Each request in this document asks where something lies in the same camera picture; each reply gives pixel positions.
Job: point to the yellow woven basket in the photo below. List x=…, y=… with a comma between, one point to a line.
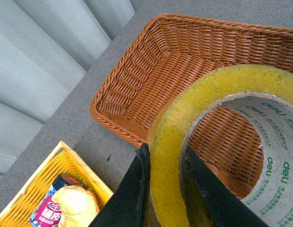
x=61, y=160

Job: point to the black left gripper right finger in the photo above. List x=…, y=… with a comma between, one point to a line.
x=208, y=202

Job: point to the toy bread roll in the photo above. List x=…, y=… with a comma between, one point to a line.
x=78, y=206

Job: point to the white pleated curtain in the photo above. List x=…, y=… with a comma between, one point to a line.
x=46, y=47

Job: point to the small pink labelled can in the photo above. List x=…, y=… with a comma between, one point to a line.
x=48, y=213

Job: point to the brown wicker basket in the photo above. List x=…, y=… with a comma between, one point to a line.
x=170, y=53

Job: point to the yellow packing tape roll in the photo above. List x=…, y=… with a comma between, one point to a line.
x=264, y=93

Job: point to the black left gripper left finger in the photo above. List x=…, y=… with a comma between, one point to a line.
x=128, y=206

